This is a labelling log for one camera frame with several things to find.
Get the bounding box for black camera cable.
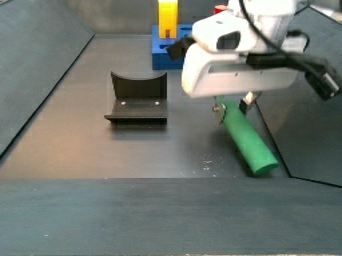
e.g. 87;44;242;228
238;0;342;102

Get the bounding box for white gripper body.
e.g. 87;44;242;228
182;36;296;98

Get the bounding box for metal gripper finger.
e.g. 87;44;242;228
239;91;262;114
212;96;226;124

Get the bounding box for black curved fixture cradle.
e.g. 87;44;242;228
104;73;168;123

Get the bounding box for red hexagonal peg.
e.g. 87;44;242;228
214;5;227;14

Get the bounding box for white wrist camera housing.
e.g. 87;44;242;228
166;10;268;62

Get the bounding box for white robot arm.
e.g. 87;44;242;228
182;0;304;117

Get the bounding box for blue shape sorter block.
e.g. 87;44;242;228
151;24;192;70

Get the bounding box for green oval cylinder peg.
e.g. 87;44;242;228
223;98;279;176

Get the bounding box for yellow rectangular peg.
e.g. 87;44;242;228
158;0;178;38

